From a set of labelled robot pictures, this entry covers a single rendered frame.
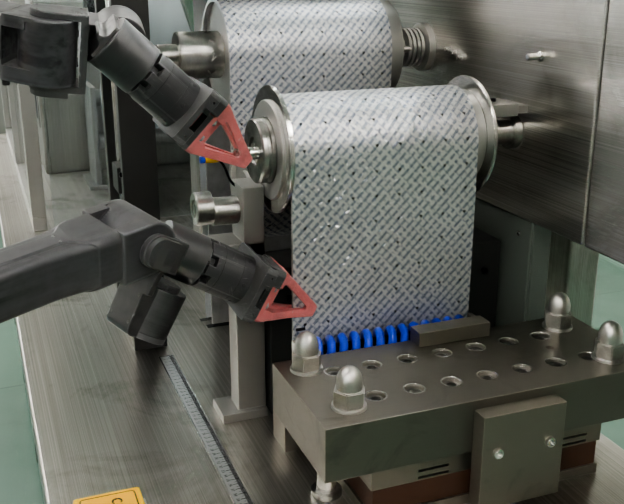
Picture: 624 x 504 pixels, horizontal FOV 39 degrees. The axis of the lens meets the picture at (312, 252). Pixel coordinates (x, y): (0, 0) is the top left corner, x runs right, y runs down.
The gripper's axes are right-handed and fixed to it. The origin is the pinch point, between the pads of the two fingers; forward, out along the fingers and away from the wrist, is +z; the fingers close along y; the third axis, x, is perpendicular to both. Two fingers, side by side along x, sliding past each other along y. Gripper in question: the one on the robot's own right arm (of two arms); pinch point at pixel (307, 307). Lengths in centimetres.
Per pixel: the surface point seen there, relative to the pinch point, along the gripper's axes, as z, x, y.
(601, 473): 33.4, -0.7, 19.4
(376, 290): 7.0, 5.2, 0.3
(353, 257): 2.1, 7.6, 0.3
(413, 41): 10.2, 37.3, -28.5
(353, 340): 5.7, -0.9, 3.2
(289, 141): -12.0, 16.1, 0.8
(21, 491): 25, -110, -146
